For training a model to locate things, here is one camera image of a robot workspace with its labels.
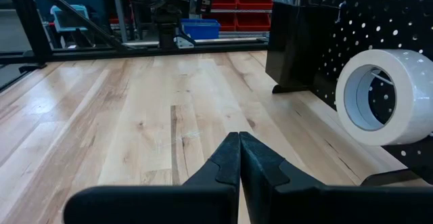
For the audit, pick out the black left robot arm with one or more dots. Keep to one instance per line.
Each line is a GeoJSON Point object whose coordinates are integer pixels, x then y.
{"type": "Point", "coordinates": [168, 34]}

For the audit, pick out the small silver pegboard bracket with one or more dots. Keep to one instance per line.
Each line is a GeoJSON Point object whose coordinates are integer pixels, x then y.
{"type": "Point", "coordinates": [381, 78]}

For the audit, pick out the black metal pegboard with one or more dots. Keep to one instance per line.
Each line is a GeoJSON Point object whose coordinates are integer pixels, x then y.
{"type": "Point", "coordinates": [372, 21]}

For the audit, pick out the wooden-top workbench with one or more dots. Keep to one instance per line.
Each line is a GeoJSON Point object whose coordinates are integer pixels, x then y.
{"type": "Point", "coordinates": [118, 0]}

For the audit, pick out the blue storage bin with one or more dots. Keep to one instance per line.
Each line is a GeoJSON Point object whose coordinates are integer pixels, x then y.
{"type": "Point", "coordinates": [201, 29]}

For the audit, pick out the white tape roll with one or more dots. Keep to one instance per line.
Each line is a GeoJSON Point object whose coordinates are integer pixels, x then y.
{"type": "Point", "coordinates": [406, 82]}

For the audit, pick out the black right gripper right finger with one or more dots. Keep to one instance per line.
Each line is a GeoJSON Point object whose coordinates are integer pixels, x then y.
{"type": "Point", "coordinates": [304, 203]}

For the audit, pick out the black aluminium table frame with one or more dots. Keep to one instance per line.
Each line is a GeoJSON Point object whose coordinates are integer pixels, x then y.
{"type": "Point", "coordinates": [67, 24]}

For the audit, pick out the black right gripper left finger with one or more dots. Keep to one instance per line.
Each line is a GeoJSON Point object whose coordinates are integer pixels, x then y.
{"type": "Point", "coordinates": [176, 203]}

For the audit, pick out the light blue teach pendant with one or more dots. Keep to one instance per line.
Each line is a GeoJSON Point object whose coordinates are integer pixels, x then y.
{"type": "Point", "coordinates": [67, 17]}

